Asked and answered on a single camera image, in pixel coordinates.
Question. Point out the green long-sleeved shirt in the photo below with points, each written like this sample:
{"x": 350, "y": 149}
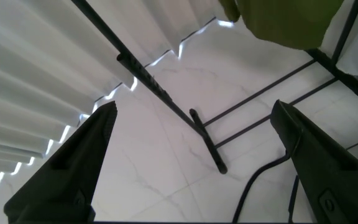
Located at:
{"x": 291, "y": 21}

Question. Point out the black clothes rack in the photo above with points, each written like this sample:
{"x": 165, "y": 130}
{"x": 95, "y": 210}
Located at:
{"x": 145, "y": 77}

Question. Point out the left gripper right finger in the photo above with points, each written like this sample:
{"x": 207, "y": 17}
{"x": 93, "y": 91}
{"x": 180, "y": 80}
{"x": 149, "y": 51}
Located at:
{"x": 331, "y": 174}

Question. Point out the white curtain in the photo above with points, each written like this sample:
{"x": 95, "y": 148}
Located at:
{"x": 42, "y": 46}

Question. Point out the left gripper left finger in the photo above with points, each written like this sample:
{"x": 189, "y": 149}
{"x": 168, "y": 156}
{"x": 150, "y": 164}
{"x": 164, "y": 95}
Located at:
{"x": 67, "y": 180}

